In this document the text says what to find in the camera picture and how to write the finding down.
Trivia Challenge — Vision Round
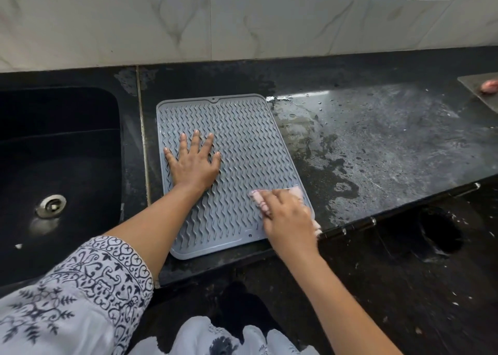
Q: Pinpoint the person's left hand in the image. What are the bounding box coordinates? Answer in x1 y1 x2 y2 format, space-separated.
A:
164 130 222 195

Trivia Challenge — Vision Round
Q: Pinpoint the person's right hand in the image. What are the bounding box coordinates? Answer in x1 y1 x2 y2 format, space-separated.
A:
250 189 320 259

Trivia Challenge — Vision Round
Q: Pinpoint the grey ribbed silicone drying mat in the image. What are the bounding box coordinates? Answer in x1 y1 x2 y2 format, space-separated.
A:
156 94 316 260

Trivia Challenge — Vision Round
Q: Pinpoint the pink cleaning cloth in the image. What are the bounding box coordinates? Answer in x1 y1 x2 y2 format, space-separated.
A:
249 186 323 238

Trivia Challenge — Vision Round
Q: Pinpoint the person's right forearm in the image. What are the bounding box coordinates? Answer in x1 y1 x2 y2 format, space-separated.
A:
277 244 403 355

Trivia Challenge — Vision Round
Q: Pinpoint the person's left forearm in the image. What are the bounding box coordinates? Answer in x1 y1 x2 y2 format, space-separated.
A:
103 183 207 285

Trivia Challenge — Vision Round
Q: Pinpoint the black kitchen sink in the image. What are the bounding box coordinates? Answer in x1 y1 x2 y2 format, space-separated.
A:
0 87 125 287

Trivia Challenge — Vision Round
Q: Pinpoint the steel sink drain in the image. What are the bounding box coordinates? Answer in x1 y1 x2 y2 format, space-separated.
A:
35 195 67 219

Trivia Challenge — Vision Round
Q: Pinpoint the white patterned garment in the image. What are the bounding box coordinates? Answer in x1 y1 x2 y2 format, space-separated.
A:
0 236 320 355

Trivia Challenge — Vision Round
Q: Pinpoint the grey cutting board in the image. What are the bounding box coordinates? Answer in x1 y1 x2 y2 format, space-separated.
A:
458 72 498 114

